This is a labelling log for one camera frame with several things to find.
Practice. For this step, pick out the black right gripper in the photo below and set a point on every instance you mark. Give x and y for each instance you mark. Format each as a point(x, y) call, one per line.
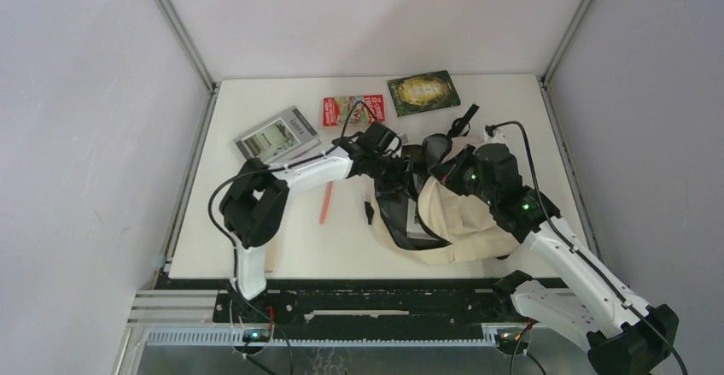
point(448, 172)

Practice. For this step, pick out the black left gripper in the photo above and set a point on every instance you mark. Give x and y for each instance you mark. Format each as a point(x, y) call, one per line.
point(405, 175)

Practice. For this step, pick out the cream canvas student bag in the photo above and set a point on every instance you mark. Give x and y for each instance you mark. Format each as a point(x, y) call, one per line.
point(462, 226)

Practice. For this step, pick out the grey ianra book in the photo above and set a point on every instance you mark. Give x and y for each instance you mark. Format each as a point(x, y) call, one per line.
point(285, 136)

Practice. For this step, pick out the white Singularity palm magazine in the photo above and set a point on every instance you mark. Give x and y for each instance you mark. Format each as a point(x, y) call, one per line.
point(414, 229)

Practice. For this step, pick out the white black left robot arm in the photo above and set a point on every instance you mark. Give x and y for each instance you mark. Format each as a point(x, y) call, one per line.
point(248, 208)

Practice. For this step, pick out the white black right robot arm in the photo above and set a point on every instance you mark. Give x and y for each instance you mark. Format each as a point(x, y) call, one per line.
point(621, 332)

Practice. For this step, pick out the red comic book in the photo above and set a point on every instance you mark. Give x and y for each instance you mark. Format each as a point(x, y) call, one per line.
point(355, 110)

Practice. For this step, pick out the orange pen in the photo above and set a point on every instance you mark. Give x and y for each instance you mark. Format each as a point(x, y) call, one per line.
point(326, 203)

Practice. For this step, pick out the green yellow book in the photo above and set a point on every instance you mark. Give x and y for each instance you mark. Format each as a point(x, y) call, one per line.
point(423, 93)

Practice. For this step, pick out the tan small wallet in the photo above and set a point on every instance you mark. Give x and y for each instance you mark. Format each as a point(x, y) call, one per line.
point(271, 255)

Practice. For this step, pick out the aluminium frame right post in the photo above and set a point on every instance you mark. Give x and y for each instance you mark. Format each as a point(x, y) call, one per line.
point(582, 9)

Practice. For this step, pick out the aluminium frame post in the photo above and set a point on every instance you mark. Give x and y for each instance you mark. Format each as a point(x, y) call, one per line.
point(179, 30)
point(582, 9)

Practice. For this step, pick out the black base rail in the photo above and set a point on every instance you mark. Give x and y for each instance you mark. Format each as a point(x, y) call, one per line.
point(397, 310)

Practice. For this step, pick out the aluminium frame left post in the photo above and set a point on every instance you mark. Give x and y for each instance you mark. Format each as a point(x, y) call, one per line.
point(179, 30)

